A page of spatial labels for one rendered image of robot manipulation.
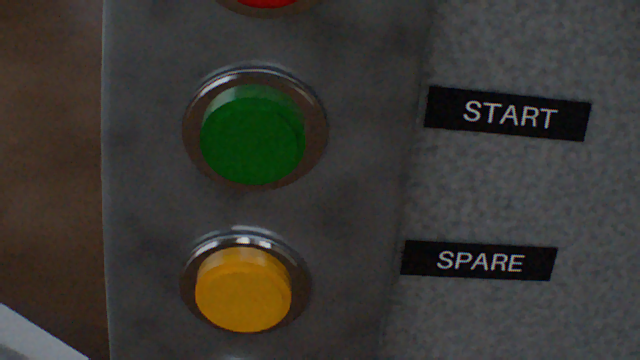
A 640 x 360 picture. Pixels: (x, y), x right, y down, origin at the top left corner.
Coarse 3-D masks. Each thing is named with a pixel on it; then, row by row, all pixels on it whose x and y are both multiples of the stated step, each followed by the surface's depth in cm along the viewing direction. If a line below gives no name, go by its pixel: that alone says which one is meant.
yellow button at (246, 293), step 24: (216, 264) 35; (240, 264) 34; (264, 264) 35; (216, 288) 35; (240, 288) 35; (264, 288) 35; (288, 288) 35; (216, 312) 35; (240, 312) 35; (264, 312) 35
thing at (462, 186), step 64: (448, 0) 32; (512, 0) 32; (576, 0) 32; (448, 64) 33; (512, 64) 33; (576, 64) 33; (448, 192) 36; (512, 192) 36; (576, 192) 36; (576, 256) 37; (384, 320) 39; (448, 320) 39; (512, 320) 39; (576, 320) 39
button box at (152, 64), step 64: (128, 0) 30; (192, 0) 30; (384, 0) 30; (128, 64) 31; (192, 64) 31; (256, 64) 32; (320, 64) 32; (384, 64) 31; (128, 128) 33; (384, 128) 33; (128, 192) 34; (192, 192) 34; (256, 192) 34; (320, 192) 34; (384, 192) 34; (128, 256) 35; (320, 256) 35; (384, 256) 35; (128, 320) 37; (192, 320) 37; (320, 320) 36
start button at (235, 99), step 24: (240, 96) 31; (264, 96) 31; (216, 120) 32; (240, 120) 32; (264, 120) 32; (288, 120) 32; (216, 144) 32; (240, 144) 32; (264, 144) 32; (288, 144) 32; (216, 168) 32; (240, 168) 32; (264, 168) 32; (288, 168) 33
